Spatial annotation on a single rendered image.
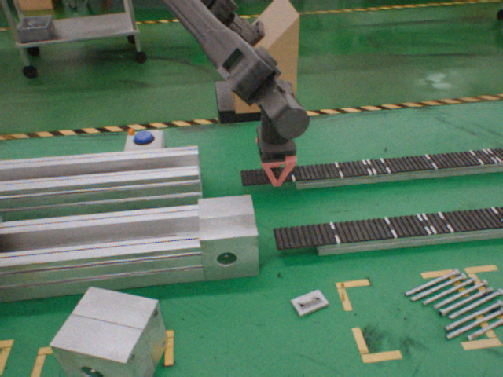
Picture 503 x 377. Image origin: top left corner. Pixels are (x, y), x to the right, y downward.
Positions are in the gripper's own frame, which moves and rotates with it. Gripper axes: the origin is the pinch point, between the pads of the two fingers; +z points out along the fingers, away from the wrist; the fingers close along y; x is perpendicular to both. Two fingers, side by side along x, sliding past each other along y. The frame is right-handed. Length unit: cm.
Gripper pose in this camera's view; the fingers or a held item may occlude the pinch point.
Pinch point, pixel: (275, 175)
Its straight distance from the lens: 87.1
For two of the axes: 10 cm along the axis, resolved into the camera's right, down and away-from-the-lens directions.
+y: 1.1, 6.1, -7.8
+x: 9.9, -0.8, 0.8
